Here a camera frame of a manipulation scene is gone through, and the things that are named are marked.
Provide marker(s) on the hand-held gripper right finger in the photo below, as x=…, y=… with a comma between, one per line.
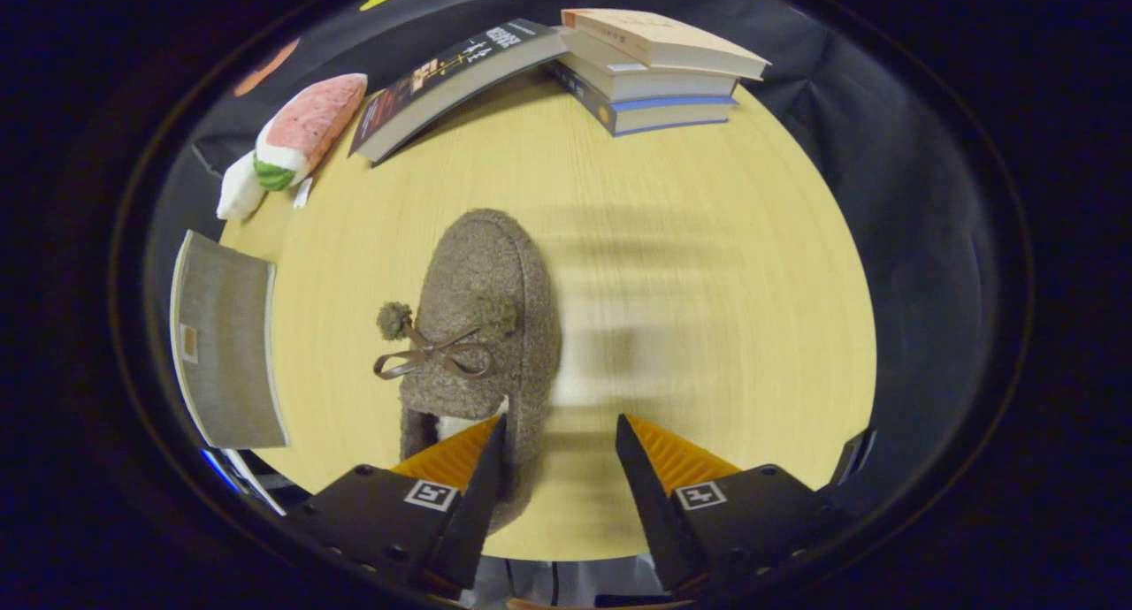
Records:
x=650, y=504

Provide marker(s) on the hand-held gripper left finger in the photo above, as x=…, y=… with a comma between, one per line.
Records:
x=473, y=504

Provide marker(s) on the brown fuzzy shoe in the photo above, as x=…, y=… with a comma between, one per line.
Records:
x=491, y=283

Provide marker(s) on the white flat panel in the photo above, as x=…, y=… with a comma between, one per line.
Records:
x=256, y=486

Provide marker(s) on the blue screen device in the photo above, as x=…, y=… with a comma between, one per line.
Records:
x=217, y=467

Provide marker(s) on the blue cover book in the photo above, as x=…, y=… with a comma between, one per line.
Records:
x=672, y=115

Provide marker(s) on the white plush toy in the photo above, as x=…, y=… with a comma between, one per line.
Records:
x=237, y=190

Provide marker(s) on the watermelon slice plush toy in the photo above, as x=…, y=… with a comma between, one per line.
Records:
x=305, y=124

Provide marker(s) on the black cover book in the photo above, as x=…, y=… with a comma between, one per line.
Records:
x=451, y=71

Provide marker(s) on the beige cover book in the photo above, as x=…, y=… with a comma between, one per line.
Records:
x=663, y=40

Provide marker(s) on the black rectangular frame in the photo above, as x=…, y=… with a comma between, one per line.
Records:
x=853, y=457

